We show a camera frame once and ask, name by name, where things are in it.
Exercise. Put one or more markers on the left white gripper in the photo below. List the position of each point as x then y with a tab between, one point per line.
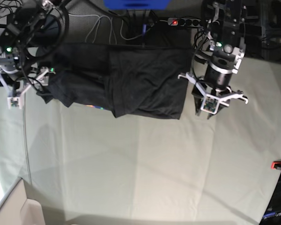
199	93

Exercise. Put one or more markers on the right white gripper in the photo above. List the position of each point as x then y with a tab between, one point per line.
17	87

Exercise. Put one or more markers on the dark grey t-shirt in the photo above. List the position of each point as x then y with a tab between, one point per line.
122	79

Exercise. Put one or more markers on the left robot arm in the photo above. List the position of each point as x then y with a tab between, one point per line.
212	91

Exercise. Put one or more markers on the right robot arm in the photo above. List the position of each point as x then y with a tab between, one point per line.
18	35

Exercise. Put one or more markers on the black power strip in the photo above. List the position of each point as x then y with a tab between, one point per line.
185	22

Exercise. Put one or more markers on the blue plastic bin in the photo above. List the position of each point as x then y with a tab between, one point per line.
136	4

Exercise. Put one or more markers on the light green tablecloth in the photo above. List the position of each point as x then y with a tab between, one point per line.
86	166

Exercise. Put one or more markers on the beige cardboard box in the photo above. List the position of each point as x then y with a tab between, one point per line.
17	209

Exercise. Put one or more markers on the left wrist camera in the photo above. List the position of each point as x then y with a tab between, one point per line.
210	105

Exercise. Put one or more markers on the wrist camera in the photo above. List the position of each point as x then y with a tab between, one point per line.
210	105
14	102

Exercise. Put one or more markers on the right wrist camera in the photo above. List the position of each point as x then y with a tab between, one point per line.
14	102

